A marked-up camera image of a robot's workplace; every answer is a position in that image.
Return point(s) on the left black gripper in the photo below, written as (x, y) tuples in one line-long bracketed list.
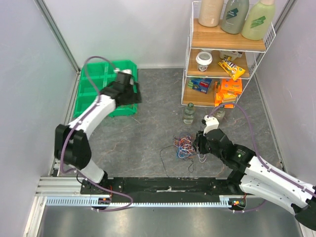
[(136, 97)]

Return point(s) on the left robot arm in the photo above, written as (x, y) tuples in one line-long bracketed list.
[(71, 145)]

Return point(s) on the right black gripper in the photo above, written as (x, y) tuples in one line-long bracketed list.
[(202, 144)]

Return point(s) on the grey shampoo bottle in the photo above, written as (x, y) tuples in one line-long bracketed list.
[(234, 16)]

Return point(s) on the white paper coffee cup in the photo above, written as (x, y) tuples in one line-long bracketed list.
[(203, 59)]

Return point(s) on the white cup carton pack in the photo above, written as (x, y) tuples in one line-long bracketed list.
[(233, 55)]

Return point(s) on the right glass bottle green cap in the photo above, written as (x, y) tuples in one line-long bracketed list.
[(219, 113)]

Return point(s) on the white wire wooden shelf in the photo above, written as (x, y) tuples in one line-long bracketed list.
[(215, 40)]

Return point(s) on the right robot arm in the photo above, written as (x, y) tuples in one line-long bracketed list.
[(252, 174)]

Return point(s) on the grey slotted cable duct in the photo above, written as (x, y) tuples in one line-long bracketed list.
[(98, 202)]

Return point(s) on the yellow candy bag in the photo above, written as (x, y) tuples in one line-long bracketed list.
[(233, 70)]

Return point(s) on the beige lotion bottle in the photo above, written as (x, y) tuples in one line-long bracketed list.
[(210, 12)]

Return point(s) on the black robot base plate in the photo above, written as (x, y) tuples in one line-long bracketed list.
[(133, 185)]

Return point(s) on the light green shampoo bottle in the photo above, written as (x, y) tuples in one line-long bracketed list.
[(259, 19)]

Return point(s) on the blue snack box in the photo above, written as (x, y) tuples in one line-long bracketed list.
[(200, 84)]

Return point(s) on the left glass bottle green cap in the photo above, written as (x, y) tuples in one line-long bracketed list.
[(188, 114)]

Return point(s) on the green compartment bin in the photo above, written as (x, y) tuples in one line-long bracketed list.
[(102, 73)]

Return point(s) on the glass bottle green cap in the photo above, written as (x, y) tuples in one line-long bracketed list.
[(219, 113), (188, 114)]

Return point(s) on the orange snack boxes stack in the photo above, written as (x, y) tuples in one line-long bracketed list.
[(227, 90)]

